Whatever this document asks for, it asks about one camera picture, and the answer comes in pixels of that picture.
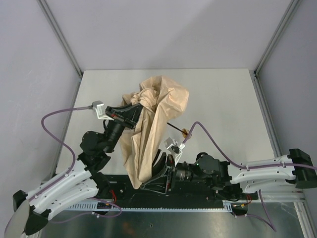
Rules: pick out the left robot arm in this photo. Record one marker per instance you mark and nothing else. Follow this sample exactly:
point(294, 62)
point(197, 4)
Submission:
point(81, 180)

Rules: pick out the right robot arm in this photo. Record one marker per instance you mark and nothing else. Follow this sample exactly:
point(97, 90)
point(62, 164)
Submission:
point(230, 181)

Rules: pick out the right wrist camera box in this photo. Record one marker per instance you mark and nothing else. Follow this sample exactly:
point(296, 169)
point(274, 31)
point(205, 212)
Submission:
point(175, 148)

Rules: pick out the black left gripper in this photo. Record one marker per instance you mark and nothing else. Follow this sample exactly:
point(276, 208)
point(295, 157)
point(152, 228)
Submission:
point(123, 119)

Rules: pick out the aluminium frame post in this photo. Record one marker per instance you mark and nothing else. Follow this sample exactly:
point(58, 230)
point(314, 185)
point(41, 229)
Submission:
point(59, 35)
point(278, 33)

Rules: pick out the left aluminium frame post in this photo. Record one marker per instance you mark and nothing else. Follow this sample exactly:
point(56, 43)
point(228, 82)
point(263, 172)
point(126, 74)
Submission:
point(59, 35)

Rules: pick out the beige folding umbrella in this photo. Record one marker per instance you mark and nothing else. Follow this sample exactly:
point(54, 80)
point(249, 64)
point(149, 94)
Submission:
point(163, 99)

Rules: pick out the right aluminium frame post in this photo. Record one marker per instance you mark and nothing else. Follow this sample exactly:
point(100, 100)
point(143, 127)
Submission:
point(278, 33)

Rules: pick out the grey cable duct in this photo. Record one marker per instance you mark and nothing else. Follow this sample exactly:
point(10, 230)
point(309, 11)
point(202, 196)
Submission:
point(206, 205)

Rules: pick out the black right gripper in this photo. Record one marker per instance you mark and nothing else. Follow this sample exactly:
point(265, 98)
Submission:
point(170, 173)

